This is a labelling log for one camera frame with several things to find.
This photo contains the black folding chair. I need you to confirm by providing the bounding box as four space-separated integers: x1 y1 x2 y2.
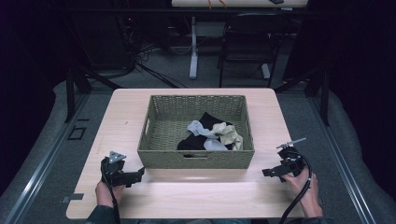
217 11 292 89

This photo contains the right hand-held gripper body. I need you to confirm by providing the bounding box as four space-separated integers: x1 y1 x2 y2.
276 137 308 183

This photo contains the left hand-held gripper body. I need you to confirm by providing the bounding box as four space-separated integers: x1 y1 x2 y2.
100 150 134 188

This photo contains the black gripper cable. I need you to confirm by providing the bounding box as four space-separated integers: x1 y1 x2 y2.
100 158 121 224
277 152 313 224

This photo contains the bundle of floor cables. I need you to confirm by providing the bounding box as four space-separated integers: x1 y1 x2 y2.
116 13 190 90

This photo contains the green woven basket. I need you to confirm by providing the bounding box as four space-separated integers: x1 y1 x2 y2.
137 94 256 170

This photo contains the light wooden desk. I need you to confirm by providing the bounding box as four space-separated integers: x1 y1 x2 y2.
171 0 309 80

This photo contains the orange cable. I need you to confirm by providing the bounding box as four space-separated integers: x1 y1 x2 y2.
206 0 229 9

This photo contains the black metal stand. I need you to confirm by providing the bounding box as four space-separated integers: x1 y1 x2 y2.
63 60 123 124
274 66 332 127

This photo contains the aluminium floor rail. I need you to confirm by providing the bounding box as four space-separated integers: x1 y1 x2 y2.
2 92 92 224
306 96 378 224

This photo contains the person's right hand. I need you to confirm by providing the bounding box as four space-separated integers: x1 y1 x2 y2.
281 172 319 204

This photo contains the cream sock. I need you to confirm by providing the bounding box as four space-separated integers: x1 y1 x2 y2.
210 121 245 151

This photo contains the light blue sock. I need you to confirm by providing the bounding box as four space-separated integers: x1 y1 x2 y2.
186 119 230 152

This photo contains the pile of socks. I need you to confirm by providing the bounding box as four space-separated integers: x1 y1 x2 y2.
177 111 235 151

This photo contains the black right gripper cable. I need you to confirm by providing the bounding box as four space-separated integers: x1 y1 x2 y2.
277 152 313 224

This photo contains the person's left hand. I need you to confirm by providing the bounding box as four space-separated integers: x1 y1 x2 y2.
95 180 126 208

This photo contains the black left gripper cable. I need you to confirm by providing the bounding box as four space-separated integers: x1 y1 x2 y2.
100 158 121 224

